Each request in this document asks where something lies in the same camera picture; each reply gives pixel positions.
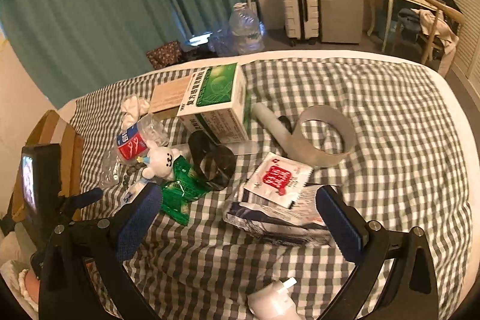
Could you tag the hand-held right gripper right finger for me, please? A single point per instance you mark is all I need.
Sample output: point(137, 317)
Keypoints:
point(339, 224)

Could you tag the dark blue plastic packet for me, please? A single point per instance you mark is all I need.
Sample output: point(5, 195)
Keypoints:
point(262, 226)

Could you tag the crumpled clear plastic bottles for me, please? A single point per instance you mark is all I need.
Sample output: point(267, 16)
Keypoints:
point(223, 42)

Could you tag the green sachet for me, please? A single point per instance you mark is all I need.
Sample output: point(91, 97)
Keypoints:
point(176, 205)
point(193, 177)

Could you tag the white tube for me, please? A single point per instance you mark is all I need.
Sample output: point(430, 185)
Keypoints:
point(268, 121)

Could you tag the large brown cardboard box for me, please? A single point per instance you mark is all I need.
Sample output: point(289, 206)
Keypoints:
point(69, 151)

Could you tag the large clear water bottle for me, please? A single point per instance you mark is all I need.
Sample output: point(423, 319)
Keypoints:
point(245, 27)

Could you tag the white and blue packet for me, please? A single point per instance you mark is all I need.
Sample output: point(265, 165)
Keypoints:
point(131, 194)

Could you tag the white suitcase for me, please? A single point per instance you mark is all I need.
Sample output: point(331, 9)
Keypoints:
point(300, 9)

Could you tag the small brown cardboard box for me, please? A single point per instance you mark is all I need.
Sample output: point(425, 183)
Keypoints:
point(217, 87)

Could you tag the crumpled white tissue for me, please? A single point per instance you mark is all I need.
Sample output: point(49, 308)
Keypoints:
point(135, 106)

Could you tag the red and blue packet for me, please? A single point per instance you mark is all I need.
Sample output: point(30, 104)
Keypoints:
point(131, 147)

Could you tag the pale blue flat object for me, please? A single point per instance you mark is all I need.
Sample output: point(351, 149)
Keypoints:
point(198, 40)

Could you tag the louvered wardrobe door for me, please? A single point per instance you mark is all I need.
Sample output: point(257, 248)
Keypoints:
point(463, 12)

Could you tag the clothes on chair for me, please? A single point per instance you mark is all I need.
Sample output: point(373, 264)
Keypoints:
point(425, 24)

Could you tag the white plastic bottle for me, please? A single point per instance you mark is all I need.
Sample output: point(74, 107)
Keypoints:
point(270, 305)

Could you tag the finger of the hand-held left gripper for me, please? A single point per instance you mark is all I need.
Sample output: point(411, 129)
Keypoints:
point(88, 195)

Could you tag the white plush bear toy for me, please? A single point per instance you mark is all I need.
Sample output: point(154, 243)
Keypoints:
point(165, 159)

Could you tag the grey tape roll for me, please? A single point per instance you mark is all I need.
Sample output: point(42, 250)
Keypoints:
point(311, 155)

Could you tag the black tape roll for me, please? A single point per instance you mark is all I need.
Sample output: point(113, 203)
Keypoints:
point(225, 159)

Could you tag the patterned brown gift box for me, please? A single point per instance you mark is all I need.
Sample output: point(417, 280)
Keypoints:
point(165, 54)

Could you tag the red and white sachet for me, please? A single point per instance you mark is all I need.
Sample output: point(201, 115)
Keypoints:
point(279, 177)

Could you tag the grey mini fridge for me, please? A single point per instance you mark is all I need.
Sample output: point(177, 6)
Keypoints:
point(339, 1)

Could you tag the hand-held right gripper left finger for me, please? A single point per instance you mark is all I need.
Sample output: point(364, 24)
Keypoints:
point(139, 217)

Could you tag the wooden chair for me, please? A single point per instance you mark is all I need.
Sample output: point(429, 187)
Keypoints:
point(433, 39)

